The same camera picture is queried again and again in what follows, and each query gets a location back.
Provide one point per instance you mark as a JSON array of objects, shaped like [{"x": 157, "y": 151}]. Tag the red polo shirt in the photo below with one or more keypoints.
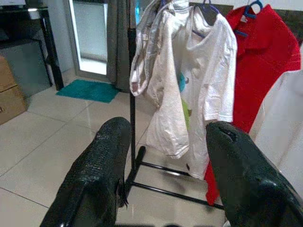
[{"x": 258, "y": 71}]

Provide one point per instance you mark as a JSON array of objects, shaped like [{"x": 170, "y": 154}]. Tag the aluminium framed glass door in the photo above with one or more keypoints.
[{"x": 91, "y": 35}]

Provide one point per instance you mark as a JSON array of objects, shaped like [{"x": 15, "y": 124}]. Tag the blue plastic hanger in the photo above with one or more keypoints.
[{"x": 248, "y": 14}]

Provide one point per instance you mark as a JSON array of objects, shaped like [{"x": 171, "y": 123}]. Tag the teal floor mat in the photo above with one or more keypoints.
[{"x": 87, "y": 91}]

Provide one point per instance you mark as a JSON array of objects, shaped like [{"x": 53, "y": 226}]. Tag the black desk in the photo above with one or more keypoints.
[{"x": 50, "y": 47}]

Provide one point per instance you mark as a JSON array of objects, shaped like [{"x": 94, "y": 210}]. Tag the grey curtain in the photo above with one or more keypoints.
[{"x": 118, "y": 47}]

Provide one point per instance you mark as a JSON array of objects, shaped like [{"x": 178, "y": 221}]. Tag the white printed t-shirt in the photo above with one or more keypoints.
[{"x": 213, "y": 82}]

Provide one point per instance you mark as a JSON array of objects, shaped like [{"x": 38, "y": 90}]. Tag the printed brown cardboard box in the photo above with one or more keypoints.
[{"x": 9, "y": 104}]

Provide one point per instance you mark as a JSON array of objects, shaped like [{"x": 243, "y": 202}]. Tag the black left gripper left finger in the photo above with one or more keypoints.
[{"x": 94, "y": 179}]

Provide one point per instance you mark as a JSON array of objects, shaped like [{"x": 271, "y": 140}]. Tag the cream hanging garment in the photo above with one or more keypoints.
[{"x": 165, "y": 94}]

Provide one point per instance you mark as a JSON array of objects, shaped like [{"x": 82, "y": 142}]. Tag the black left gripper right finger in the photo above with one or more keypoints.
[{"x": 248, "y": 184}]

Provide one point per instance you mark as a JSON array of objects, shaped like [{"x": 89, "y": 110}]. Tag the purple plastic hanger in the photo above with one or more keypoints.
[
  {"x": 163, "y": 2},
  {"x": 213, "y": 9}
]

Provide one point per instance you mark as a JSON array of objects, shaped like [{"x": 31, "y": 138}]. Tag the black and silver clothes rack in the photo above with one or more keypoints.
[{"x": 132, "y": 106}]

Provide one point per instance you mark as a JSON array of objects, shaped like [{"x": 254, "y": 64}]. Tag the large white shirt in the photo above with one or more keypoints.
[{"x": 279, "y": 123}]

